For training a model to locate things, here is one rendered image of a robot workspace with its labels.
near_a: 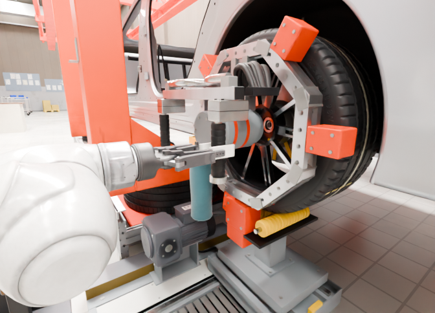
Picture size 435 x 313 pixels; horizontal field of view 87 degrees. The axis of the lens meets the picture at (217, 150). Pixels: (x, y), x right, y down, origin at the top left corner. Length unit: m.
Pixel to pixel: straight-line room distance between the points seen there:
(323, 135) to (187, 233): 0.78
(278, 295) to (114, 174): 0.80
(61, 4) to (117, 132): 2.19
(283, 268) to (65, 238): 1.00
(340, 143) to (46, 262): 0.55
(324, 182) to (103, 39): 0.95
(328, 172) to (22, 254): 0.66
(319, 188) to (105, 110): 0.85
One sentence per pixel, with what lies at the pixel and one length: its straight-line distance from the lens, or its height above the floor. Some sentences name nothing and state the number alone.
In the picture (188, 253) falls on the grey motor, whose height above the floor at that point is 0.11.
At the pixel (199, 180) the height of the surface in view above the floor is 0.65.
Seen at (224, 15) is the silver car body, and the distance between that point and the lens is 1.10.
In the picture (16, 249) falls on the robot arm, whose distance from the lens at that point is 0.26.
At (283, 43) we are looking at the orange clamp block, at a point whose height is 1.10.
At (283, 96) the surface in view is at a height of 0.96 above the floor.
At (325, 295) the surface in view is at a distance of 1.20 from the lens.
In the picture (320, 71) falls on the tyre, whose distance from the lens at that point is 0.72.
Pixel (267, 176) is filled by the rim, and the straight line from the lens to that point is 0.91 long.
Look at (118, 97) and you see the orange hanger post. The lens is 1.08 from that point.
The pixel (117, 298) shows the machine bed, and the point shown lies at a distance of 1.31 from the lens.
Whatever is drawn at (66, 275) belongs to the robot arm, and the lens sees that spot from 0.26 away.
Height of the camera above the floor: 0.96
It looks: 13 degrees down
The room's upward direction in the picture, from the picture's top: straight up
